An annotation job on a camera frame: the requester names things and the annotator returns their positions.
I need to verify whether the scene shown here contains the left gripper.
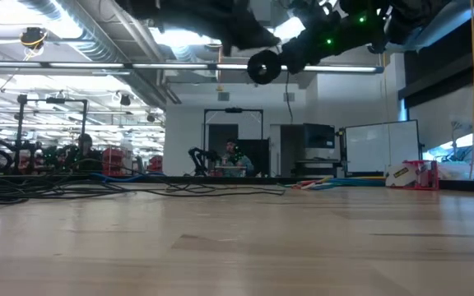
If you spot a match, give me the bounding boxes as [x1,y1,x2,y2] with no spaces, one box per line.
[115,0,282,58]

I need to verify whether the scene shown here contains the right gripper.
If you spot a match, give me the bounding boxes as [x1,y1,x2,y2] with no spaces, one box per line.
[280,0,391,76]

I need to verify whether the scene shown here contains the black plastic spool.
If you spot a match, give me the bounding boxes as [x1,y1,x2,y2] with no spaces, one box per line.
[246,49,283,86]

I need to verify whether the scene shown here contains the black equipment cart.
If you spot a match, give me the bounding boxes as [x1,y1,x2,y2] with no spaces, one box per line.
[294,122,344,178]

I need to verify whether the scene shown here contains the person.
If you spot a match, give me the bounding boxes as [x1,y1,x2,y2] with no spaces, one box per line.
[219,138,256,178]
[72,132,103,173]

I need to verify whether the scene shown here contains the white whiteboard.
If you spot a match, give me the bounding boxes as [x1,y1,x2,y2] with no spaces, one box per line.
[345,119,421,173]

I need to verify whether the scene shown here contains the red tape dispenser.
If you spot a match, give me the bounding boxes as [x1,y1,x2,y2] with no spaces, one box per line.
[384,160,440,191]

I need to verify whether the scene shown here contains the red storage bins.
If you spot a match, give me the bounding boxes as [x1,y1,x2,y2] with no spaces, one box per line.
[148,155,165,172]
[101,146,128,177]

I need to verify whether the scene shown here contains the long ceiling light bar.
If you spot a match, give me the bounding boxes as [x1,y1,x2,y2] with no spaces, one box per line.
[0,60,385,76]

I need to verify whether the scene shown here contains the black gantry frame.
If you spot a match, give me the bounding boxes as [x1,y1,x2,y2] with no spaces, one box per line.
[12,93,90,172]
[202,107,265,178]

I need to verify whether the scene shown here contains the colourful cable bundle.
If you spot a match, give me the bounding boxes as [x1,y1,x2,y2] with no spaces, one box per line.
[310,175,386,186]

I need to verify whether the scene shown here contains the red cable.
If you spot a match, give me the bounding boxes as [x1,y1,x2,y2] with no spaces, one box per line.
[288,178,318,190]

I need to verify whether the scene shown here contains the silver ventilation duct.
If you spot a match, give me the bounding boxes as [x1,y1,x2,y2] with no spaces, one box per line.
[16,0,183,106]

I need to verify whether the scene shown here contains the hanging yellow cord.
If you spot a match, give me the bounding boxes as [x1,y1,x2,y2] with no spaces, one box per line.
[468,0,474,181]

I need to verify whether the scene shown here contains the thin blue data cable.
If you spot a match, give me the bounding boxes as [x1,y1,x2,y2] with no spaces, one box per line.
[88,171,167,183]

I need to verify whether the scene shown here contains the ceiling cord reel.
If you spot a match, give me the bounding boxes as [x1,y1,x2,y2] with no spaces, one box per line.
[18,26,49,53]

